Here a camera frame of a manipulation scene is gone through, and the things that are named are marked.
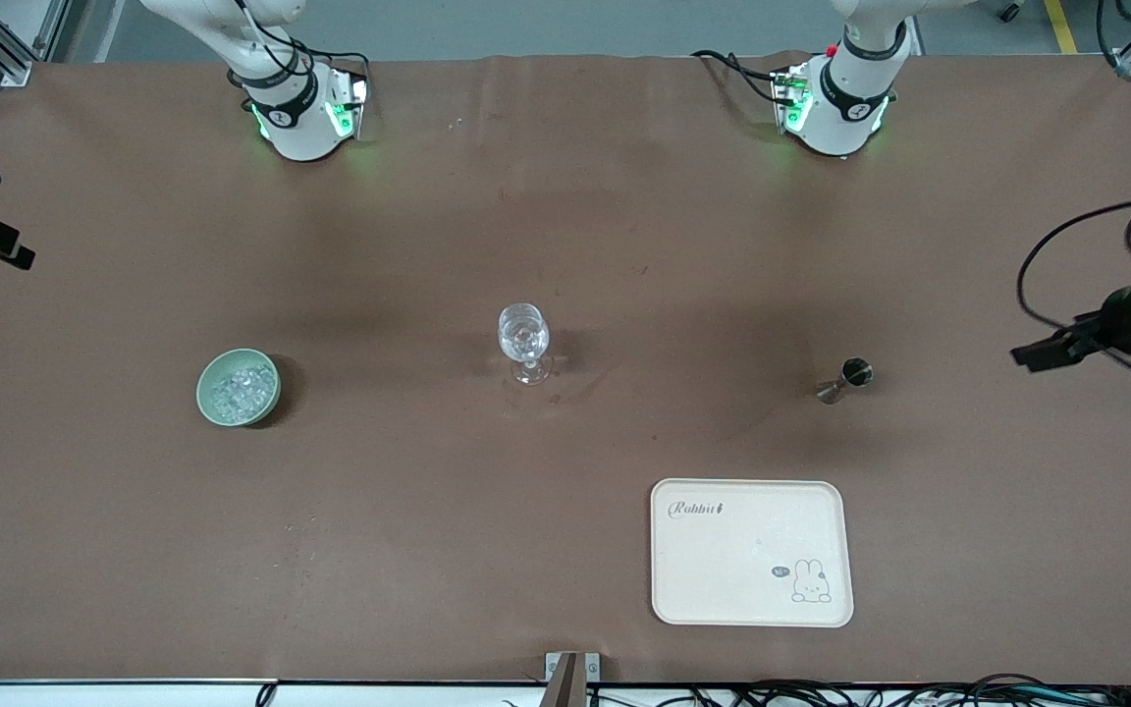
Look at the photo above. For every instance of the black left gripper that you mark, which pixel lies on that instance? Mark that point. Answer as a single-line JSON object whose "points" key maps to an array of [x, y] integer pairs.
{"points": [[1120, 320]]}

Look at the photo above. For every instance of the black caster wheel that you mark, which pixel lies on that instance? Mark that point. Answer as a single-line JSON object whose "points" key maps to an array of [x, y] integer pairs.
{"points": [[1009, 10]]}

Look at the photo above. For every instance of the cream rabbit print tray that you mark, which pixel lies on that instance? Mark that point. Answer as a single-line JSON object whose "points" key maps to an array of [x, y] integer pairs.
{"points": [[742, 560]]}

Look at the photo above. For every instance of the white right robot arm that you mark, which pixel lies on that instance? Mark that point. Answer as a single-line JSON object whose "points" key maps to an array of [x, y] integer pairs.
{"points": [[300, 128]]}

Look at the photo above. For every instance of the clear ice cubes pile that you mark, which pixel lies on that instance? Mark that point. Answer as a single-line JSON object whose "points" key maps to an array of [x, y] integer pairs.
{"points": [[242, 391]]}

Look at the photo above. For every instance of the pale green ceramic bowl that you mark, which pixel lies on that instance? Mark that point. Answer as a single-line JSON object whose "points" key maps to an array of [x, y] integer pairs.
{"points": [[202, 393]]}

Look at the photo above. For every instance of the steel double jigger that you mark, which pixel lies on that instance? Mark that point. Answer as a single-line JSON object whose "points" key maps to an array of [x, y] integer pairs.
{"points": [[858, 373]]}

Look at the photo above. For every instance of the large table cover mat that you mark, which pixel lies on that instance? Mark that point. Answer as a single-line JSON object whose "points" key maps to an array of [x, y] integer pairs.
{"points": [[428, 540]]}

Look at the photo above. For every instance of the clear stemmed wine glass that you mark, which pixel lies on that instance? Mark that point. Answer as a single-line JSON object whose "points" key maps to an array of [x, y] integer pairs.
{"points": [[523, 334]]}

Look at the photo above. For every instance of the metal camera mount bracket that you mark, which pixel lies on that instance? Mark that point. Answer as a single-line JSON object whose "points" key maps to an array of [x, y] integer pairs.
{"points": [[556, 668]]}

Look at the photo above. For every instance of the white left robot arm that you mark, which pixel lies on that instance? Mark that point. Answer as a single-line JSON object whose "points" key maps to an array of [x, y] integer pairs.
{"points": [[840, 118]]}

